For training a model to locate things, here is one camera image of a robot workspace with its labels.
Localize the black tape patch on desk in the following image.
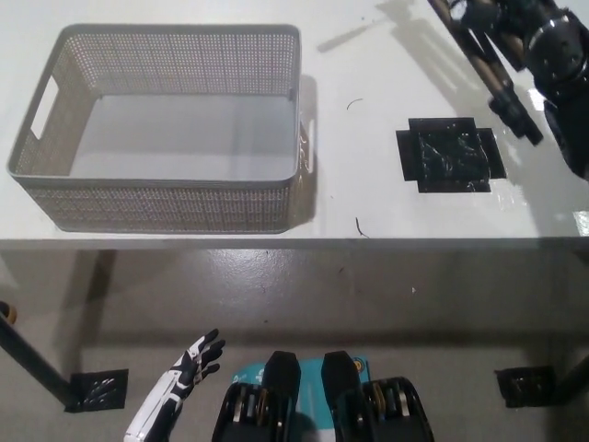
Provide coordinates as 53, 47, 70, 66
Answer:
395, 116, 508, 195

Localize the dark metal table leg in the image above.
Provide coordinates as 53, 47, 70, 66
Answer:
0, 315, 77, 409

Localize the grey perforated plastic basket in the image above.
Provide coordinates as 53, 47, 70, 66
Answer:
5, 23, 319, 234

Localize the bronze and black camera tripod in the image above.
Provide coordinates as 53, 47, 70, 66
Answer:
427, 0, 545, 146

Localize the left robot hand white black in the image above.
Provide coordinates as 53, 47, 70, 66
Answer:
123, 328, 227, 442

